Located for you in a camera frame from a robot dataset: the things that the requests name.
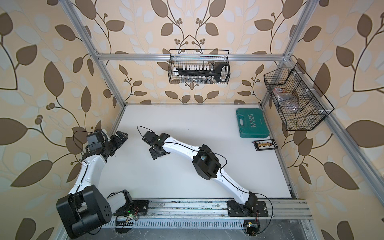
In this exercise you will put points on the back wire basket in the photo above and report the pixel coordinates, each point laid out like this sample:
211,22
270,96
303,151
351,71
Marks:
179,57

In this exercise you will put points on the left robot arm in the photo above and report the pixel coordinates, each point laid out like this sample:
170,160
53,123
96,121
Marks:
84,209

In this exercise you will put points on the black tray of bits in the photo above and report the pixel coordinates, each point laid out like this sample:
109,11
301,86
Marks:
263,145

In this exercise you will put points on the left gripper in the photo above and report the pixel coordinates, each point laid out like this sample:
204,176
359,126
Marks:
120,141

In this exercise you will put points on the green plastic tool case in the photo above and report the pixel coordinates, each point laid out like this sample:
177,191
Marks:
251,123

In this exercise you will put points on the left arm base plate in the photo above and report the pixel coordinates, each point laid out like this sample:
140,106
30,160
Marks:
135,207

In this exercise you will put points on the plastic bag in basket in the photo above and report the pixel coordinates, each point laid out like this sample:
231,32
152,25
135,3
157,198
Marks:
287,102

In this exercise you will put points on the black socket tool set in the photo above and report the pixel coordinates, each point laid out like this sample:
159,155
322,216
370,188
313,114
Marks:
214,73

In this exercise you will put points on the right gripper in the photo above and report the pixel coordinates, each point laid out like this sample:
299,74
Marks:
153,154

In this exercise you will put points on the right wall wire basket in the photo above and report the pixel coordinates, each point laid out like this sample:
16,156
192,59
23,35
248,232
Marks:
300,102

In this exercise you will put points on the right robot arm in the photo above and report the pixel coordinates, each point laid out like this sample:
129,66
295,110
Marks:
206,164

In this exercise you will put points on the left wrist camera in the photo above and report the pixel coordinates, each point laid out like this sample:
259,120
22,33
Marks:
95,140

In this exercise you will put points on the aluminium front rail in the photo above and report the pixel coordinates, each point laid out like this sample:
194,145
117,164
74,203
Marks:
275,209

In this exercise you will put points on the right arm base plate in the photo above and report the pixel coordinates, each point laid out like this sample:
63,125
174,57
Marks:
237,210

